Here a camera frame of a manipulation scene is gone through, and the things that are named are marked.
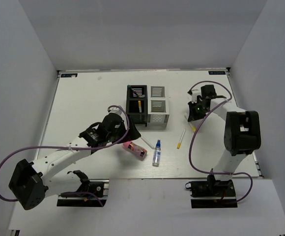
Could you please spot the white marker yellow cap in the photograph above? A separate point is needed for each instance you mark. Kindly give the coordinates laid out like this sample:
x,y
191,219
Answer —
x,y
140,106

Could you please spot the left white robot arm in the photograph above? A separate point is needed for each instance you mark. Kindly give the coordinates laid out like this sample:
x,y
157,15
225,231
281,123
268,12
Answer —
x,y
29,180

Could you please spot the black slotted pen holder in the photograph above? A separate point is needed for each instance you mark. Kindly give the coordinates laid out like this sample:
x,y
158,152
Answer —
x,y
132,108

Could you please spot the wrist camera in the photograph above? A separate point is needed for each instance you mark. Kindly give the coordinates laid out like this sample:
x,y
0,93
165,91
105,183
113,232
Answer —
x,y
114,110
194,93

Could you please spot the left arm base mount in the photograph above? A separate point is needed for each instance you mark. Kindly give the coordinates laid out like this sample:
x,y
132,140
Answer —
x,y
91,193

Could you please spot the pink cap candy tube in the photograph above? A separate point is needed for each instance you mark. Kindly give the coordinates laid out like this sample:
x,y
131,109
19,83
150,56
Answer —
x,y
135,149

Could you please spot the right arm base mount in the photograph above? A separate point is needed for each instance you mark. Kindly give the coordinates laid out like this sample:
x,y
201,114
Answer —
x,y
221,194

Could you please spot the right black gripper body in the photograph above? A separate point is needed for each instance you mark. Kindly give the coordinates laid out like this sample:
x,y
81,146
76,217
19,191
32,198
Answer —
x,y
197,109

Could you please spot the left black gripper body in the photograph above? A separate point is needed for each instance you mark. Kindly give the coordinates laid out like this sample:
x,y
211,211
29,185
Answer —
x,y
113,137

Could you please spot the corner label sticker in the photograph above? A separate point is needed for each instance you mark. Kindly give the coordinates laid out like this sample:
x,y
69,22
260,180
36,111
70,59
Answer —
x,y
217,72
69,75

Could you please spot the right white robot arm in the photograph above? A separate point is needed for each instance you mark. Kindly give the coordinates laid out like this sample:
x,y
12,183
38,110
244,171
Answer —
x,y
242,128

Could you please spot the right corner label sticker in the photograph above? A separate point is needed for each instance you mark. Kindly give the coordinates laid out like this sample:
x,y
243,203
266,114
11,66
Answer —
x,y
217,72

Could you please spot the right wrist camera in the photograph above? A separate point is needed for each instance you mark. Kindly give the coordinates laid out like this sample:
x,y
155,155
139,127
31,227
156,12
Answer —
x,y
194,93

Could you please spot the pale yellow cap marker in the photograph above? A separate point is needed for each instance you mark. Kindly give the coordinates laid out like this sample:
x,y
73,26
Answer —
x,y
147,142

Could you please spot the left corner label sticker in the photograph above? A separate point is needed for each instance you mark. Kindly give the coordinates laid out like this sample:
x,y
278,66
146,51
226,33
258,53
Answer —
x,y
69,75

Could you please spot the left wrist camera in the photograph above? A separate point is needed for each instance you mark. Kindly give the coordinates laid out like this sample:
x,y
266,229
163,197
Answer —
x,y
114,110

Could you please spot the blue spray bottle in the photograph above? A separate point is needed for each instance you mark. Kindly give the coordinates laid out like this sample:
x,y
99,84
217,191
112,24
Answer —
x,y
157,154

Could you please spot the white slotted pen holder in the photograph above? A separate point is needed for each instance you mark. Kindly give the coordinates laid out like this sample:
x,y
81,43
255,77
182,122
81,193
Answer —
x,y
158,112

